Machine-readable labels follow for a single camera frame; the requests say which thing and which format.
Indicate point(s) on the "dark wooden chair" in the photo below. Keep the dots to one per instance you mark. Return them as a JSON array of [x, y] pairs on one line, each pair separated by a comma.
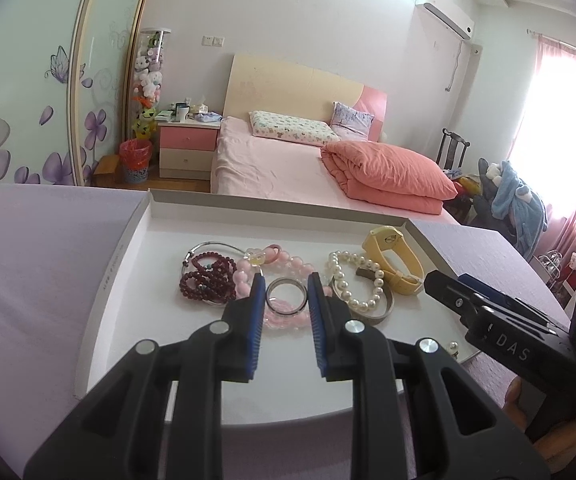
[[445, 150]]

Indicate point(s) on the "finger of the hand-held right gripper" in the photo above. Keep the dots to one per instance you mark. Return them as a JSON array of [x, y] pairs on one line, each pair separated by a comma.
[[447, 292], [497, 296]]

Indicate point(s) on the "blue plush garment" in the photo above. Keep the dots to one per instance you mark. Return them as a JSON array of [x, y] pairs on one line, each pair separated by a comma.
[[512, 195]]

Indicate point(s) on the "grey cardboard tray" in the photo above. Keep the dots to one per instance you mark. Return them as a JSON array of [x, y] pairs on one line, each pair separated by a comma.
[[168, 240]]

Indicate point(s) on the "white wall socket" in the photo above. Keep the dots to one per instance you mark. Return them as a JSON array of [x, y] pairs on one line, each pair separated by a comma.
[[213, 39]]

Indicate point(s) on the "dark grey chair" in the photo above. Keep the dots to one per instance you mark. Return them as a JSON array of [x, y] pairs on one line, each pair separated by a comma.
[[482, 200]]

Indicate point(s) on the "bed with beige headboard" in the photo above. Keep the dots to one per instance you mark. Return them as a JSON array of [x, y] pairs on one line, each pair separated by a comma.
[[278, 160]]

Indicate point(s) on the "white mug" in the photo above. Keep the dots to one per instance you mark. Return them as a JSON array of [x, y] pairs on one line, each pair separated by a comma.
[[182, 112]]

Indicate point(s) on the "pink curtain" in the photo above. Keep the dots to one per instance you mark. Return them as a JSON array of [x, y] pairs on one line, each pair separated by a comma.
[[547, 60]]

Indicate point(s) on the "silver bangle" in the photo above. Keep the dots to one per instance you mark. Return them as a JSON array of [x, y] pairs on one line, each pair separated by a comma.
[[218, 244]]

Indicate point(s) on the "pile of colourful clothes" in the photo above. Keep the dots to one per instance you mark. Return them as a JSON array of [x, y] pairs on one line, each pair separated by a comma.
[[462, 182]]

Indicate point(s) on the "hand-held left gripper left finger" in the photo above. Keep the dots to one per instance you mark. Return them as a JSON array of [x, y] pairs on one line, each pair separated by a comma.
[[254, 325]]

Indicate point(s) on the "patterned white pillow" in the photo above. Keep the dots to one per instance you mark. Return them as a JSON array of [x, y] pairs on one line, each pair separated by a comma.
[[293, 127]]

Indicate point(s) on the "yellow wristwatch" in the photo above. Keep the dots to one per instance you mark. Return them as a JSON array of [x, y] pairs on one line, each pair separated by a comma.
[[397, 272]]

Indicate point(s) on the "purple tablecloth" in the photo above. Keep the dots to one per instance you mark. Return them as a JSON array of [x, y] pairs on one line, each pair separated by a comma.
[[28, 260]]

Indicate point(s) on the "folded orange duvet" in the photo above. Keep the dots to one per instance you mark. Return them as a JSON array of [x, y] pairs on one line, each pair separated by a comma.
[[392, 170]]

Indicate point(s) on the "white air conditioner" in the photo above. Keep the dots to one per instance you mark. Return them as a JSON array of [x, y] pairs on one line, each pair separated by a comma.
[[442, 10]]

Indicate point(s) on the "bin with red bag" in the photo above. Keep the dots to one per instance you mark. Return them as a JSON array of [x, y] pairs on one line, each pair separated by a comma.
[[135, 157]]

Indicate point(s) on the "clear tube of plush toys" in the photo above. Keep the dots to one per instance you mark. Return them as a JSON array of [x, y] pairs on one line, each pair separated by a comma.
[[148, 75]]

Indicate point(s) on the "floral sliding door wardrobe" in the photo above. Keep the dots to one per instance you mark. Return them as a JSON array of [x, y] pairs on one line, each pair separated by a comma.
[[18, 85]]

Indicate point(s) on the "purple floral pillow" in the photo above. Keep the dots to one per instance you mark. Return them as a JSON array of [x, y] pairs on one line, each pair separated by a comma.
[[350, 120]]

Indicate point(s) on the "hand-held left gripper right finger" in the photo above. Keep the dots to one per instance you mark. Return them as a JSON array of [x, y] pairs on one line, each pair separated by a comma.
[[318, 325]]

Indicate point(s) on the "small wooden stool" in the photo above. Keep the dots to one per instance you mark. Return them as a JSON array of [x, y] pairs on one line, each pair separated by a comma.
[[107, 165]]

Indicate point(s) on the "person's right hand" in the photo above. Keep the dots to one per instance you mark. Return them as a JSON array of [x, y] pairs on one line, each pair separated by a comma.
[[572, 450]]

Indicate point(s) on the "pink and beige nightstand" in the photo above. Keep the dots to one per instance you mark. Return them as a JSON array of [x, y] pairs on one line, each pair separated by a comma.
[[185, 137]]

